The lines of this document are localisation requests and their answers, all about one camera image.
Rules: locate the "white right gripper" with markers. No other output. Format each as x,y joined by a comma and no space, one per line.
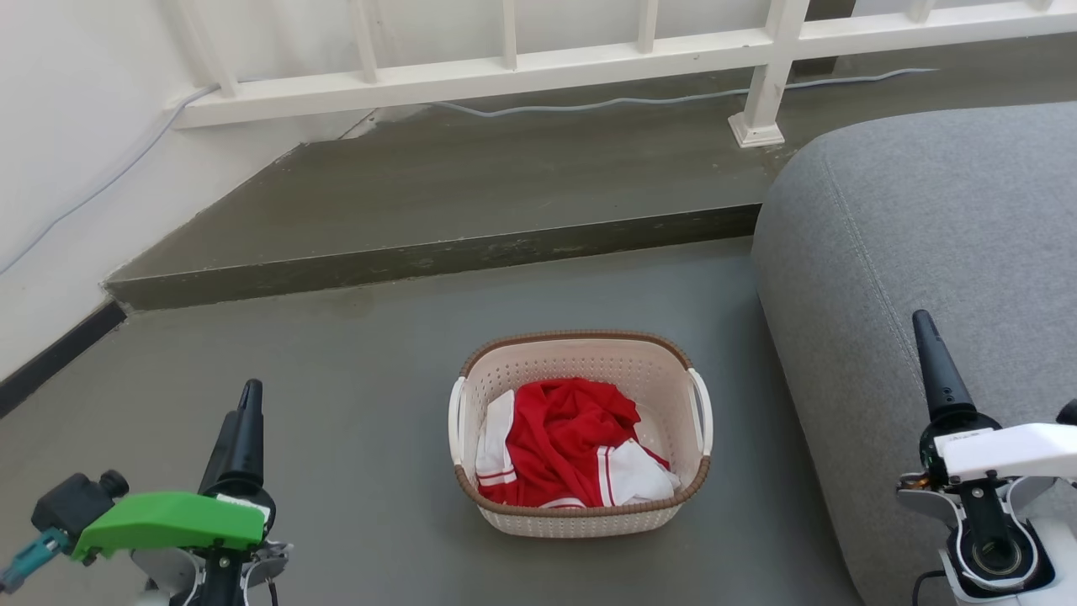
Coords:
1010,450

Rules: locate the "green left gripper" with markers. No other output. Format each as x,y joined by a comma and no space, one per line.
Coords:
168,520

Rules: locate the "beige perforated plastic laundry basket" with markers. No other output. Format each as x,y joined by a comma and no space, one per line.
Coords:
589,358

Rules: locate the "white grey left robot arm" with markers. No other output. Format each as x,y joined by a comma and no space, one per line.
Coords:
219,576

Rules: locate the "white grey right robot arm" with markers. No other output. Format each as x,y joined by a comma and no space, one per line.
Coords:
993,539

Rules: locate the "grey fabric sofa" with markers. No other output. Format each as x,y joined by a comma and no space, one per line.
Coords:
925,219

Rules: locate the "black baseboard strip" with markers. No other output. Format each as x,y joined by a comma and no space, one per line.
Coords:
59,358

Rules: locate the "red and white garment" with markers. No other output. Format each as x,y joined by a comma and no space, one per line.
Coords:
559,438

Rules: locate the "white wooden railing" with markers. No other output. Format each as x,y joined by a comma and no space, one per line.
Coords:
589,63

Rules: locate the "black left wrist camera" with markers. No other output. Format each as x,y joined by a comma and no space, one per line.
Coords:
71,503

